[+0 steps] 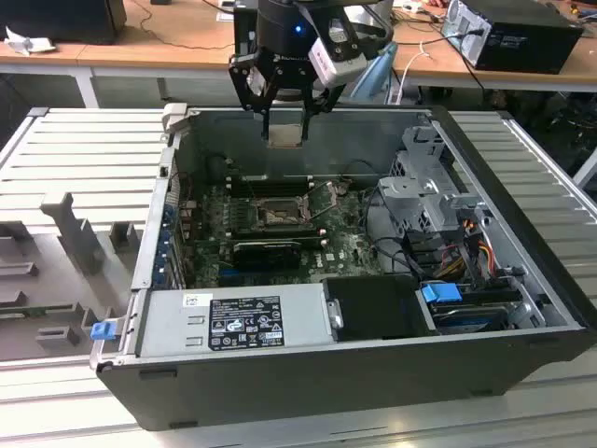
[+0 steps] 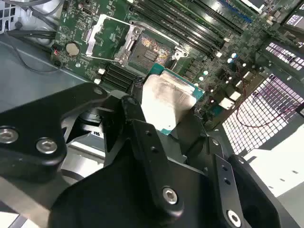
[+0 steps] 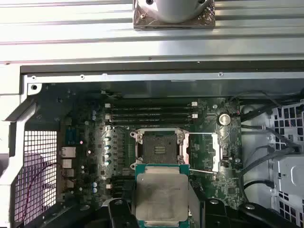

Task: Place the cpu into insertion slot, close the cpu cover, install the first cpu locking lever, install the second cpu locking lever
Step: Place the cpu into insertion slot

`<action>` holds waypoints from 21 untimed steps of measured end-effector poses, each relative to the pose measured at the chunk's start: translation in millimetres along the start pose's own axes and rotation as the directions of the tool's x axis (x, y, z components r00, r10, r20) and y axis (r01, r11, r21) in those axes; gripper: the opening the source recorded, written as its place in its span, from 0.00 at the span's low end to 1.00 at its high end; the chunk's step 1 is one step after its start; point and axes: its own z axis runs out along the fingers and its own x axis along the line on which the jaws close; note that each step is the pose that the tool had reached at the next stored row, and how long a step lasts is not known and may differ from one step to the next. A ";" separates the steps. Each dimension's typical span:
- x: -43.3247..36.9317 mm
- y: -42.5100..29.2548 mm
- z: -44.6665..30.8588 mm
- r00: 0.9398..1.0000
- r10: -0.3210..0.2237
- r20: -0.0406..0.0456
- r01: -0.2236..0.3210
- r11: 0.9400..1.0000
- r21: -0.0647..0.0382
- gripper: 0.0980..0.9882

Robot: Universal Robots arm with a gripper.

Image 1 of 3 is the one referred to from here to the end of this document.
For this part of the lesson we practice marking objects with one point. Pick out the grey parts rack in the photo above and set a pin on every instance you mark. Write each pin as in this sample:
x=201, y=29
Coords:
x=70, y=233

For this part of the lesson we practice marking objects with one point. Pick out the large black equipment box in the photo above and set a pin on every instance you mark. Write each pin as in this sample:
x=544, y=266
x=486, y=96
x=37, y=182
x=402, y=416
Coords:
x=60, y=18

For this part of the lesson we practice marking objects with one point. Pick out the grey metal drive cage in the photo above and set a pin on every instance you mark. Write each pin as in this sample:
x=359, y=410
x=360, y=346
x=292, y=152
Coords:
x=410, y=196

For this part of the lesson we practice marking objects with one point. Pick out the blue case latch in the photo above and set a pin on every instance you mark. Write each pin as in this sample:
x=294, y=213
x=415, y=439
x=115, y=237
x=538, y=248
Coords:
x=102, y=330

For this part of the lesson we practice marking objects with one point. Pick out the wooden desk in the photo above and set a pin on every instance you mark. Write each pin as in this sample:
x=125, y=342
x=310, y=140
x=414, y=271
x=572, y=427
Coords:
x=163, y=46

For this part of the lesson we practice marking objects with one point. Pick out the CPU socket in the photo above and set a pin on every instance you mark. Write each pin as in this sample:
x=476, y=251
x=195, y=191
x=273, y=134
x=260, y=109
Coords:
x=280, y=214

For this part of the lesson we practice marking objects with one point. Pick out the grey case hinge latch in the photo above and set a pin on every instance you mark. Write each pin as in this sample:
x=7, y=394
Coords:
x=173, y=116

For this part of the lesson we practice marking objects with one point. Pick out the crumpled white paper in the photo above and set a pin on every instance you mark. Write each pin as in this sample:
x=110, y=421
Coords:
x=28, y=43

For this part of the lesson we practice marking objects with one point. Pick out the black RAM slot bank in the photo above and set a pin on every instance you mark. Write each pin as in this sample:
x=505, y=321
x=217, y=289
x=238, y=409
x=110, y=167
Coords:
x=280, y=234
x=275, y=186

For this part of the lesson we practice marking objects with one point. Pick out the silver CPU plate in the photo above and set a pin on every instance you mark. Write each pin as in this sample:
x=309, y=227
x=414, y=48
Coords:
x=284, y=135

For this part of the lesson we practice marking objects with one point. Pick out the small black box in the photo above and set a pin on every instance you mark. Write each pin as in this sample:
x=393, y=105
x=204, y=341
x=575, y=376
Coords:
x=245, y=32

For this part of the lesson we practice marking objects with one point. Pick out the black desktop computer with vents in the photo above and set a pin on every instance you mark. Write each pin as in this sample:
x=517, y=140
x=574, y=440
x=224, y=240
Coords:
x=527, y=42

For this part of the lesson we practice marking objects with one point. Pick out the hard disk with blue carrier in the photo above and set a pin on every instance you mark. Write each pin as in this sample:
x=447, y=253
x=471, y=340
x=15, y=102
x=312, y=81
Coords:
x=440, y=295

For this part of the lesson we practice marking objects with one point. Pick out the grey power supply unit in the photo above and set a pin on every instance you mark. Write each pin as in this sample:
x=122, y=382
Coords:
x=172, y=326

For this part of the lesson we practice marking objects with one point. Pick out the black open PC case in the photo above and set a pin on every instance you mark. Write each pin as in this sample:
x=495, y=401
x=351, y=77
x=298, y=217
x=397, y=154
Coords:
x=280, y=396

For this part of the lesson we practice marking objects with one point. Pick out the black graphics card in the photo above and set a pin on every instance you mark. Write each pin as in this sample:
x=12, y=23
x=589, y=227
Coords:
x=266, y=256

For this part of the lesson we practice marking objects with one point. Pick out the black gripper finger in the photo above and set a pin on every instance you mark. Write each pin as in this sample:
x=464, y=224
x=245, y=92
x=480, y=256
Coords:
x=242, y=84
x=322, y=100

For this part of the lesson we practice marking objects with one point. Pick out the green motherboard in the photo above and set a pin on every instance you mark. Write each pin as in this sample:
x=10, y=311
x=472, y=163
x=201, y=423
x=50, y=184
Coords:
x=345, y=242

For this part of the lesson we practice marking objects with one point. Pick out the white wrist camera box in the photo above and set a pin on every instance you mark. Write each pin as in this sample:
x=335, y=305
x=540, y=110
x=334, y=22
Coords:
x=337, y=65

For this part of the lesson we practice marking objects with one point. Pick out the black plastic air shroud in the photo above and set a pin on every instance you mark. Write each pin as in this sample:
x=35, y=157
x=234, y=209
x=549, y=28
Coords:
x=373, y=308

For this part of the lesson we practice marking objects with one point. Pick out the round coin battery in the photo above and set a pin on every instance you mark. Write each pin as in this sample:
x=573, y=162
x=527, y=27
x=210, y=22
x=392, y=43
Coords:
x=343, y=187

